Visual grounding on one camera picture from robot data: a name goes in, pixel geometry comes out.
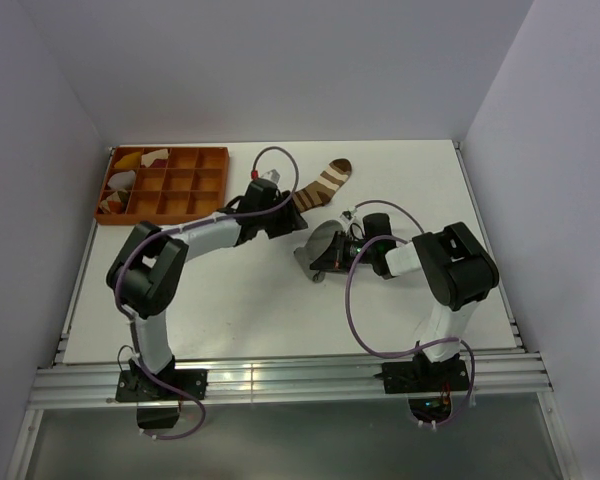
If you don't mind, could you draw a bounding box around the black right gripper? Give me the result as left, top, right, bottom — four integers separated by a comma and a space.
312, 231, 376, 273

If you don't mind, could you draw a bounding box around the grey sock with black stripes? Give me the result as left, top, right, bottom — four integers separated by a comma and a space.
293, 220, 344, 283

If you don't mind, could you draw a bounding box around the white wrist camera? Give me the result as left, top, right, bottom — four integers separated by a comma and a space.
339, 206, 364, 233
259, 169, 280, 185

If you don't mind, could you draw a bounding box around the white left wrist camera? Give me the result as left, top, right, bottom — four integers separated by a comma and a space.
259, 169, 280, 185

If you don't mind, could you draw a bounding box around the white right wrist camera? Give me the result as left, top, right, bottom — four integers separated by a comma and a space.
339, 206, 364, 233

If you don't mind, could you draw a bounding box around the brown striped sock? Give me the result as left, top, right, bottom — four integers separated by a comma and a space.
292, 158, 353, 213

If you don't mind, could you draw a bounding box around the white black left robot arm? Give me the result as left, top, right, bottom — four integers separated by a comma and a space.
106, 179, 308, 399

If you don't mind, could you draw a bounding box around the aluminium table edge rail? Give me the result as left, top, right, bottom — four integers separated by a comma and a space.
453, 141, 526, 350

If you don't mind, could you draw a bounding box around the white maroon rolled sock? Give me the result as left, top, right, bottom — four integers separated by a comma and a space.
140, 148, 170, 169

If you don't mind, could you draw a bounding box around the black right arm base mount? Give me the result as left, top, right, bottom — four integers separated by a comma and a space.
374, 353, 470, 424

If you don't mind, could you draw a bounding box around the yellow rolled sock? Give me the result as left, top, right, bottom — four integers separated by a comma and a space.
113, 151, 142, 170

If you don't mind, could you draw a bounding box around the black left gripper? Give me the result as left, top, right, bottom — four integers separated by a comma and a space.
258, 191, 308, 240

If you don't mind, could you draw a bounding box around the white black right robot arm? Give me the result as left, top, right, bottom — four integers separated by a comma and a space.
294, 212, 499, 390

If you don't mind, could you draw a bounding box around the orange white rolled sock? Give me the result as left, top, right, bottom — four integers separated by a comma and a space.
99, 190, 130, 215

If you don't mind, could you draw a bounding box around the aluminium front frame rail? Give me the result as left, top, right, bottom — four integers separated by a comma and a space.
27, 350, 552, 410

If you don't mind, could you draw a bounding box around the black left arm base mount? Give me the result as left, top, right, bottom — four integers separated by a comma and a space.
115, 359, 208, 434

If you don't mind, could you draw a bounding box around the orange wooden compartment tray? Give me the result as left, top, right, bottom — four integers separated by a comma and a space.
94, 145, 230, 226

